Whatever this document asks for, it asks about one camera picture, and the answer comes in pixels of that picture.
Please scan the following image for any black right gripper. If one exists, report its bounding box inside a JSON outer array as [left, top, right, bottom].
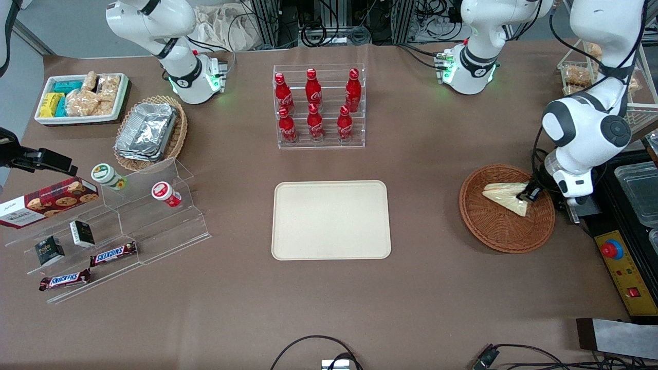
[[0, 127, 79, 177]]

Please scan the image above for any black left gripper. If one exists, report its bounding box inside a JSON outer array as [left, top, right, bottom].
[[517, 174, 558, 204]]

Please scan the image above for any triangular sandwich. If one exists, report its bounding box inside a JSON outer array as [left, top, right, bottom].
[[482, 182, 535, 217]]

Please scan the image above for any brown round wicker basket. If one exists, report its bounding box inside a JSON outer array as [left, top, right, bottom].
[[459, 163, 556, 254]]

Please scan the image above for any white rectangular snack tray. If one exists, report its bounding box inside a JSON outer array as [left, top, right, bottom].
[[34, 72, 130, 124]]

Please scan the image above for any light wicker basket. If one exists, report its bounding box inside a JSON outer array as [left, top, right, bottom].
[[113, 95, 188, 173]]

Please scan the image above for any beige plastic serving tray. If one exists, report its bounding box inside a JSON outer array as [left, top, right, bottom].
[[271, 180, 392, 261]]

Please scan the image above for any red tartan Walkers cookie box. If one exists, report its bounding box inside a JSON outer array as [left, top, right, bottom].
[[0, 176, 99, 230]]

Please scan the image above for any green-lidded sunflower cup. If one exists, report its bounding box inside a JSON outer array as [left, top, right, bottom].
[[91, 163, 127, 191]]

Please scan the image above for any grey metal plate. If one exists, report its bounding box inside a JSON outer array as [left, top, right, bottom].
[[565, 195, 603, 225]]

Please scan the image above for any yellow snack packet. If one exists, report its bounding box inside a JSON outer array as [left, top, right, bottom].
[[39, 92, 65, 118]]

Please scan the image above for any black box with white side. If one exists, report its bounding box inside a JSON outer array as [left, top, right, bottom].
[[69, 220, 96, 248]]

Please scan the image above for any black machine housing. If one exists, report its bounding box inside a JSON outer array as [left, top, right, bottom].
[[565, 128, 658, 324]]

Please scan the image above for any black box with gold lettering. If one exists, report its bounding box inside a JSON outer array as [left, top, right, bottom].
[[34, 236, 66, 267]]

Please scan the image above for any aluminium foil container stack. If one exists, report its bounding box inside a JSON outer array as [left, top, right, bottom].
[[114, 102, 178, 163]]

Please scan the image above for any red emergency stop button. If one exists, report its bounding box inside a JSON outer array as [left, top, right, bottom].
[[600, 239, 624, 261]]

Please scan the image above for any clear plastic container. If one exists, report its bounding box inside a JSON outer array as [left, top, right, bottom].
[[614, 161, 658, 228]]

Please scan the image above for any Snickers chocolate bar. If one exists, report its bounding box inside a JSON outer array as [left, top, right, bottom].
[[39, 268, 92, 292], [89, 242, 138, 267]]

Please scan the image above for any red-lidded small cup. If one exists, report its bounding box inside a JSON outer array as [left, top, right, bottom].
[[151, 181, 182, 208]]

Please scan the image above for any yellow control panel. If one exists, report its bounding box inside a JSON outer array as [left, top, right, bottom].
[[593, 230, 658, 317]]

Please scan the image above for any clear acrylic stepped display stand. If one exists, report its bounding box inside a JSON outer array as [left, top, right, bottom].
[[4, 158, 212, 305]]

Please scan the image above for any grey flat board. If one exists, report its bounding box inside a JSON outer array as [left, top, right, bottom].
[[576, 318, 658, 360]]

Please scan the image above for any red cola bottle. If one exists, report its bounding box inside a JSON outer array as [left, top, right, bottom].
[[337, 105, 354, 142], [275, 72, 296, 115], [345, 68, 362, 113], [305, 68, 323, 108], [307, 103, 324, 142], [278, 106, 298, 143]]

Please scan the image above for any clear acrylic bottle rack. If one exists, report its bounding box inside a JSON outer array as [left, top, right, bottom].
[[272, 63, 367, 150]]

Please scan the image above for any beige cloth bag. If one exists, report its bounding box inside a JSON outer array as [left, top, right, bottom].
[[193, 4, 265, 52]]

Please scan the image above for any white wire rack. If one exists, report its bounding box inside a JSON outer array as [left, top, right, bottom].
[[558, 40, 658, 129]]

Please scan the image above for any black cable connector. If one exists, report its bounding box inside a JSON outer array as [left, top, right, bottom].
[[473, 347, 499, 370]]

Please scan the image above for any metal frame with cables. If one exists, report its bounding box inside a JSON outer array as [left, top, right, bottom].
[[247, 0, 463, 48]]

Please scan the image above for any black cable loop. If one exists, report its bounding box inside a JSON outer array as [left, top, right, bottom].
[[270, 335, 363, 370]]

